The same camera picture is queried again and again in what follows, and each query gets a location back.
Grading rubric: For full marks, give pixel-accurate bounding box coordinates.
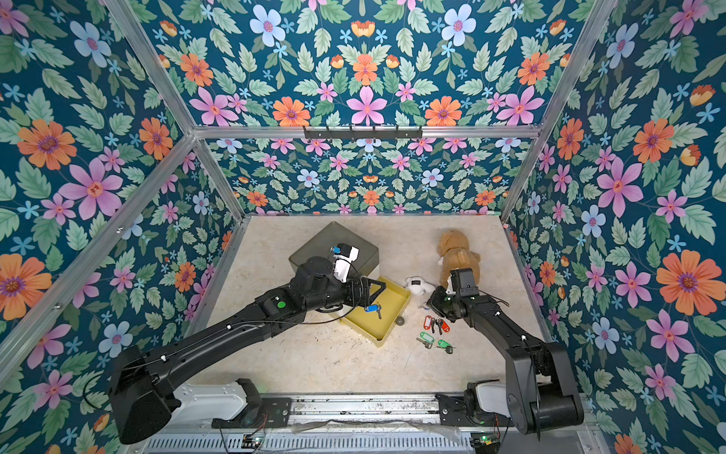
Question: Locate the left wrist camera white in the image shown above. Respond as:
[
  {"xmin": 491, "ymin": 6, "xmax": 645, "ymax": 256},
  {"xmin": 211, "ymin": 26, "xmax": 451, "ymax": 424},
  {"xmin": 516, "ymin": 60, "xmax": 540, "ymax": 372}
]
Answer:
[{"xmin": 331, "ymin": 243, "xmax": 359, "ymax": 283}]

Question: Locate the yellow drawer cabinet base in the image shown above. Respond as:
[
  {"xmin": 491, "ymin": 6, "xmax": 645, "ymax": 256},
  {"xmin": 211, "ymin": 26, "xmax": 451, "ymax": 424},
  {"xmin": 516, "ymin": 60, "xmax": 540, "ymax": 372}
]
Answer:
[{"xmin": 342, "ymin": 276, "xmax": 411, "ymax": 347}]

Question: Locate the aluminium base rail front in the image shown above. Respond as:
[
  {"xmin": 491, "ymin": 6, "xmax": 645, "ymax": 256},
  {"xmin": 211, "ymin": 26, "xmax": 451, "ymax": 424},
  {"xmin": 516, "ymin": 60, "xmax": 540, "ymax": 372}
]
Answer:
[{"xmin": 120, "ymin": 393, "xmax": 609, "ymax": 453}]

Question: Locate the grey top drawer cabinet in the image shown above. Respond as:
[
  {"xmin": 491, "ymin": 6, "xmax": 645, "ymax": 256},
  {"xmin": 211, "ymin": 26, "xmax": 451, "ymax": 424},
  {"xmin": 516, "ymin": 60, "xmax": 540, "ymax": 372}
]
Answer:
[{"xmin": 289, "ymin": 221, "xmax": 380, "ymax": 279}]

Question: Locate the aluminium frame beam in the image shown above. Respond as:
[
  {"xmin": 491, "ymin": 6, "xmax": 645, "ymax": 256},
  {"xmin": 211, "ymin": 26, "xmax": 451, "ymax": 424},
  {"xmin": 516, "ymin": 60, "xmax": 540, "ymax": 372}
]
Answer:
[
  {"xmin": 1, "ymin": 134, "xmax": 195, "ymax": 388},
  {"xmin": 194, "ymin": 125, "xmax": 541, "ymax": 141}
]

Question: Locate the aluminium frame left rear post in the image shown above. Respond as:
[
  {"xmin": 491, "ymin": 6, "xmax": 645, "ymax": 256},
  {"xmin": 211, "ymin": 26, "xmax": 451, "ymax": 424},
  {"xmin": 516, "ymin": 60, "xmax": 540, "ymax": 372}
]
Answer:
[{"xmin": 106, "ymin": 1, "xmax": 245, "ymax": 225}]

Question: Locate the aluminium frame rear top beam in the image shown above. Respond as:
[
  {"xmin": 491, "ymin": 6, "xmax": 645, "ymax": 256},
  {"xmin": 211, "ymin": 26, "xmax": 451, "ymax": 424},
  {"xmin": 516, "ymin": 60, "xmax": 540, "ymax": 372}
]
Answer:
[{"xmin": 194, "ymin": 125, "xmax": 541, "ymax": 141}]

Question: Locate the blue tag key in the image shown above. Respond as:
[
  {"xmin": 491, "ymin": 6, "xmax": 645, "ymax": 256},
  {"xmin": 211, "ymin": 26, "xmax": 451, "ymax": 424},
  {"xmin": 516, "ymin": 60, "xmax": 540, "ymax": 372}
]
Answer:
[{"xmin": 364, "ymin": 305, "xmax": 382, "ymax": 320}]

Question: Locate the green tag key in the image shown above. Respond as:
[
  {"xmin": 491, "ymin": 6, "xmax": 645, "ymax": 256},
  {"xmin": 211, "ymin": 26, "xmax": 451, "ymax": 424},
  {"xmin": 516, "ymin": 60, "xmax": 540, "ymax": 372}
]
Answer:
[
  {"xmin": 417, "ymin": 332, "xmax": 436, "ymax": 349},
  {"xmin": 437, "ymin": 340, "xmax": 454, "ymax": 355}
]

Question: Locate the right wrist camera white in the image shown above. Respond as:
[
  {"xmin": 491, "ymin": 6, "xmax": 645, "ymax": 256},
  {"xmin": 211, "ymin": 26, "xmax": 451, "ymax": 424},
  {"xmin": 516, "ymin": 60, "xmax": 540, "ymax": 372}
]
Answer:
[{"xmin": 446, "ymin": 272, "xmax": 459, "ymax": 294}]

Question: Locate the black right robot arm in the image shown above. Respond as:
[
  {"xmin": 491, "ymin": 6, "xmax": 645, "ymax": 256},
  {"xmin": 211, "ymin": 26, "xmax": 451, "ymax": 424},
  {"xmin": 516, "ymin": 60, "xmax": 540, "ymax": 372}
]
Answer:
[{"xmin": 428, "ymin": 269, "xmax": 585, "ymax": 435}]

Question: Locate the aluminium frame right rear post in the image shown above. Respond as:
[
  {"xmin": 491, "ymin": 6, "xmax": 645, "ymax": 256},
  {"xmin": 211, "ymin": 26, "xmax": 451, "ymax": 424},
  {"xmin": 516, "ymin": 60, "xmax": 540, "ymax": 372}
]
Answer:
[{"xmin": 500, "ymin": 0, "xmax": 617, "ymax": 225}]

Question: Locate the brown teddy bear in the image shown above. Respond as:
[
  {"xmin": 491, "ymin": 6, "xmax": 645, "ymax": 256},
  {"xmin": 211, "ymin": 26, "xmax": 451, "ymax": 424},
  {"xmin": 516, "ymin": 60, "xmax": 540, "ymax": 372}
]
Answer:
[{"xmin": 437, "ymin": 230, "xmax": 481, "ymax": 288}]

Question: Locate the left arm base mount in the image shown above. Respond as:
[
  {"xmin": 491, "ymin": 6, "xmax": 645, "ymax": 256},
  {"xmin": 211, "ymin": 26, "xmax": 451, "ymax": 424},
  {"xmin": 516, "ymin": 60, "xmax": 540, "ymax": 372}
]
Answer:
[{"xmin": 168, "ymin": 378, "xmax": 292, "ymax": 429}]

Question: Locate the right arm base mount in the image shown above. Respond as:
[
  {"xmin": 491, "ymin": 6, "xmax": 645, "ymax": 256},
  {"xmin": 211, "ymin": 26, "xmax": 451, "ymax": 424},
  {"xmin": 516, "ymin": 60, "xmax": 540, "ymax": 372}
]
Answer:
[{"xmin": 435, "ymin": 379, "xmax": 514, "ymax": 427}]

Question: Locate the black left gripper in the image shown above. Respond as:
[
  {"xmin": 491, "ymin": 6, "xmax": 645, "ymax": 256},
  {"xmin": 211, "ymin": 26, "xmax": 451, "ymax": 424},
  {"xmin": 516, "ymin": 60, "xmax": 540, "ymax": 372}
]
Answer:
[{"xmin": 299, "ymin": 274, "xmax": 385, "ymax": 313}]

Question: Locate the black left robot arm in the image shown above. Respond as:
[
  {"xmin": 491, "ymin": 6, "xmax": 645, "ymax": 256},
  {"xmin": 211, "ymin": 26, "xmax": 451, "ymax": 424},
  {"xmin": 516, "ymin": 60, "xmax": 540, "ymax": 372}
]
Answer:
[{"xmin": 108, "ymin": 257, "xmax": 387, "ymax": 445}]

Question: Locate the black wall hook rail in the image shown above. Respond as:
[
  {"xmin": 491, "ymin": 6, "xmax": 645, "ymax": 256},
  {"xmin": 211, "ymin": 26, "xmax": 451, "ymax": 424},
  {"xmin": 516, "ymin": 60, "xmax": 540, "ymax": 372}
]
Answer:
[{"xmin": 302, "ymin": 126, "xmax": 424, "ymax": 141}]

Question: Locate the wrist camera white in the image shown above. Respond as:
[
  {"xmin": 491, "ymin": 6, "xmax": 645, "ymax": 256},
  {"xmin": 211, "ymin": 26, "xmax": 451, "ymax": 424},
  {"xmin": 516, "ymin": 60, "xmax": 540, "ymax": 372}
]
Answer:
[
  {"xmin": 331, "ymin": 243, "xmax": 359, "ymax": 283},
  {"xmin": 446, "ymin": 272, "xmax": 459, "ymax": 294}
]

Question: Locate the aluminium frame post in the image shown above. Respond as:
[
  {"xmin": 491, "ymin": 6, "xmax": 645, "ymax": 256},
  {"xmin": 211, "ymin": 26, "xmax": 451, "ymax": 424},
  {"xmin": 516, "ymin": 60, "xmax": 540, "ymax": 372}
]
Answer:
[
  {"xmin": 500, "ymin": 0, "xmax": 617, "ymax": 225},
  {"xmin": 106, "ymin": 1, "xmax": 245, "ymax": 225}
]

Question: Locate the aluminium frame left top beam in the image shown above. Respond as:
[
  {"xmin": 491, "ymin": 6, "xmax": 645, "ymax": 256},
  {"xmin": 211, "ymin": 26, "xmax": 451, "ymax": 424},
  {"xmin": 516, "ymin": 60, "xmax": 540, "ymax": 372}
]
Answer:
[{"xmin": 1, "ymin": 134, "xmax": 195, "ymax": 388}]

